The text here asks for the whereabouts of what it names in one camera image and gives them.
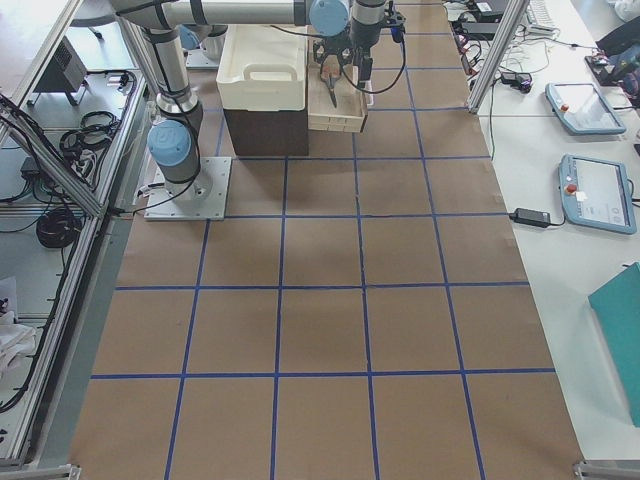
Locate grey electronics box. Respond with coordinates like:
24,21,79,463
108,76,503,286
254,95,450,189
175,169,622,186
34,36,88,106

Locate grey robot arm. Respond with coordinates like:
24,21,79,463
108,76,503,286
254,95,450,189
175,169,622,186
112,1,361,200
350,0,387,89

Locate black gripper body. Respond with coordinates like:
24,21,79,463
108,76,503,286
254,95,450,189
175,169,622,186
353,46,373,80
313,33,354,66

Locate wooden drawer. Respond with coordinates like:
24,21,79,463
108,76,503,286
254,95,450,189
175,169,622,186
307,65,373,133

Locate black power adapter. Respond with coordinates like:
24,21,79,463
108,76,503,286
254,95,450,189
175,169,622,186
509,207,552,228

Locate black braided left cable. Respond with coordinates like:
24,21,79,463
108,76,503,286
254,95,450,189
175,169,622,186
344,29,407,94

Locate aluminium frame post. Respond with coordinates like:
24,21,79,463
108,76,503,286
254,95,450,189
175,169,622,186
467,0,529,114

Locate teach pendant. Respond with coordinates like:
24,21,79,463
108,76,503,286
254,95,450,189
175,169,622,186
558,154,637,235
545,83,626,135

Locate white plastic tray lid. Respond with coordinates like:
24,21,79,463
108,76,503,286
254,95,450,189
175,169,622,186
216,25,307,111

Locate upper teach pendant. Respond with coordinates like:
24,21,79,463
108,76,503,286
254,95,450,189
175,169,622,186
545,83,626,135

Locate dark brown cabinet box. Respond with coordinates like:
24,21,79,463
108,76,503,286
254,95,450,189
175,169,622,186
224,109,309,157

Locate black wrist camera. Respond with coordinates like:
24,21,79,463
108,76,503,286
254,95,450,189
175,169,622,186
386,11,405,44

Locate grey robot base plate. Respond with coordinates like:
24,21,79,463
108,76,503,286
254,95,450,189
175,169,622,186
143,157,232,221

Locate lower teach pendant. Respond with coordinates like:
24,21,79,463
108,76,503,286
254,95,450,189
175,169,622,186
558,154,637,235

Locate coiled black cables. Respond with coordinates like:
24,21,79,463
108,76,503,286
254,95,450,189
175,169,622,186
35,207,84,250

